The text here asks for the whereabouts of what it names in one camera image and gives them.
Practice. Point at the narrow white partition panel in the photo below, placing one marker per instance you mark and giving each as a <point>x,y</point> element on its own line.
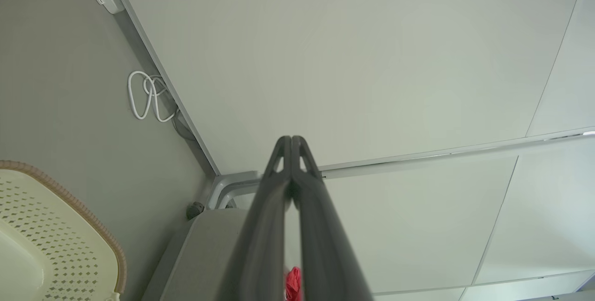
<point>418,226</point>

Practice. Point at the grey fabric sofa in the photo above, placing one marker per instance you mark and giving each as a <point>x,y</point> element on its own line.
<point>204,259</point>

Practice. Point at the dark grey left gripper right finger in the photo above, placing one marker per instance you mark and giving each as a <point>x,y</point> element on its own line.
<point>320,236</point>

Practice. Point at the cream perforated laundry basket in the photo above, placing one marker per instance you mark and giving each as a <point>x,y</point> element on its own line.
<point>51,240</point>

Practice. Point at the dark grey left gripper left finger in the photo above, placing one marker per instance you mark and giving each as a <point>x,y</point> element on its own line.
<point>265,226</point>

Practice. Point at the red garment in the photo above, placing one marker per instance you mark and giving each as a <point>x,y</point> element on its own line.
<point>294,284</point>

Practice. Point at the black caster wheel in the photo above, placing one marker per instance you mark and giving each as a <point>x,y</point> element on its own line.
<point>195,210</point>

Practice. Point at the wide white partition panel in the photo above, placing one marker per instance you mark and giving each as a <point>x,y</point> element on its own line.
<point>348,59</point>

